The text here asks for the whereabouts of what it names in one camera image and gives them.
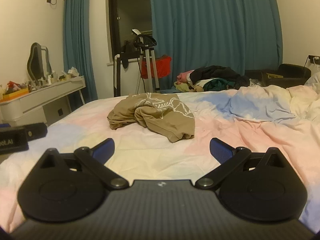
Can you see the tan printed t-shirt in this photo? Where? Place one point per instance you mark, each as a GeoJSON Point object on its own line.
{"type": "Point", "coordinates": [155, 113]}

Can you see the pile of dark clothes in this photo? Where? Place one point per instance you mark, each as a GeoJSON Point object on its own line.
{"type": "Point", "coordinates": [211, 79]}

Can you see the black armchair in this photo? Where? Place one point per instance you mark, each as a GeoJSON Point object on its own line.
{"type": "Point", "coordinates": [286, 76]}

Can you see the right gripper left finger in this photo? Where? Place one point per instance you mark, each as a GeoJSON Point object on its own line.
{"type": "Point", "coordinates": [94, 160]}

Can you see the wall power socket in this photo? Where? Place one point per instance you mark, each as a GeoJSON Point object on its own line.
{"type": "Point", "coordinates": [314, 59]}

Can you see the pastel tie-dye duvet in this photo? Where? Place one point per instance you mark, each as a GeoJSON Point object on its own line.
{"type": "Point", "coordinates": [254, 117]}

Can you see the teal curtain panel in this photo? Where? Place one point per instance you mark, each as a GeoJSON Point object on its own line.
{"type": "Point", "coordinates": [76, 44]}
{"type": "Point", "coordinates": [239, 34]}

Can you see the orange tray with items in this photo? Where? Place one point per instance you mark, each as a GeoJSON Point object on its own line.
{"type": "Point", "coordinates": [13, 90]}

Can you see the teal curtain left panel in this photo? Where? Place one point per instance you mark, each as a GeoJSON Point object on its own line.
{"type": "Point", "coordinates": [76, 44]}

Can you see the red bag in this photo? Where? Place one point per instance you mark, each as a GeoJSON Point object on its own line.
{"type": "Point", "coordinates": [162, 65]}

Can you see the white dressing table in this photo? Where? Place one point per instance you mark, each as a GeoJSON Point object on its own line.
{"type": "Point", "coordinates": [48, 105]}

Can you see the silver tripod stand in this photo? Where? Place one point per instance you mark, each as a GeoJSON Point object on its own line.
{"type": "Point", "coordinates": [146, 44]}

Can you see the black floor stand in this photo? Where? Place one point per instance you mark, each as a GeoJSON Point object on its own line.
{"type": "Point", "coordinates": [128, 52]}

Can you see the wavy black vanity mirror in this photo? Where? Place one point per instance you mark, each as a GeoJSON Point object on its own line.
{"type": "Point", "coordinates": [38, 65]}

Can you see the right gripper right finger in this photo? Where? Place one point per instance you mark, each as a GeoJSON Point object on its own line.
{"type": "Point", "coordinates": [229, 158]}

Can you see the teal curtain right panel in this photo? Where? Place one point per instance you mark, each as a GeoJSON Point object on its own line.
{"type": "Point", "coordinates": [239, 34]}

